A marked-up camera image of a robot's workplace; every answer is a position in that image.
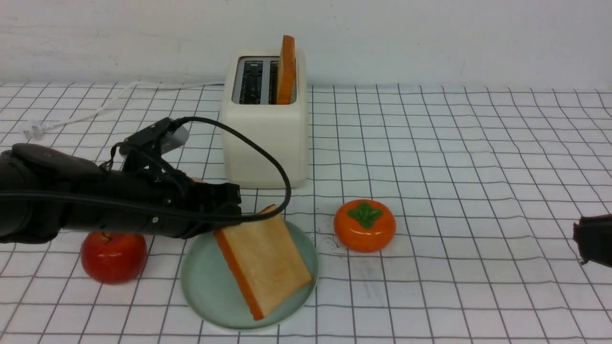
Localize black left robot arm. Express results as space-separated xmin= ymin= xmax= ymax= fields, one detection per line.
xmin=0 ymin=143 xmax=242 ymax=244

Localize cream white toaster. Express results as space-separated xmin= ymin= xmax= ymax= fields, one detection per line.
xmin=220 ymin=48 xmax=312 ymax=189

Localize orange persimmon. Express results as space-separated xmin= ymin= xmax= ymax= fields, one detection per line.
xmin=334 ymin=199 xmax=396 ymax=253

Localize light green plate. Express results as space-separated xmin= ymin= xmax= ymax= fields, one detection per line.
xmin=181 ymin=221 xmax=320 ymax=332

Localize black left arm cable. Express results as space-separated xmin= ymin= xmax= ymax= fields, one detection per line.
xmin=0 ymin=116 xmax=292 ymax=223

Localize white grid tablecloth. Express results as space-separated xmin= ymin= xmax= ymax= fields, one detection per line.
xmin=1 ymin=85 xmax=612 ymax=344

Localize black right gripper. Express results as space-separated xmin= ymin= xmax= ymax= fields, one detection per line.
xmin=573 ymin=214 xmax=612 ymax=268

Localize white power cable with plug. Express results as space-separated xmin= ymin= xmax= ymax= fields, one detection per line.
xmin=24 ymin=82 xmax=226 ymax=142

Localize toast slice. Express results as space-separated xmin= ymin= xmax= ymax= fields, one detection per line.
xmin=276 ymin=35 xmax=297 ymax=105
xmin=213 ymin=214 xmax=313 ymax=322

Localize red apple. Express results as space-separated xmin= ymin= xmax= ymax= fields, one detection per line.
xmin=80 ymin=232 xmax=147 ymax=285

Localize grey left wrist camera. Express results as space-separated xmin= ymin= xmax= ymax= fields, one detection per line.
xmin=120 ymin=118 xmax=189 ymax=158

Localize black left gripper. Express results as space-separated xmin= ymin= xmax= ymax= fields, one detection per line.
xmin=153 ymin=182 xmax=242 ymax=239

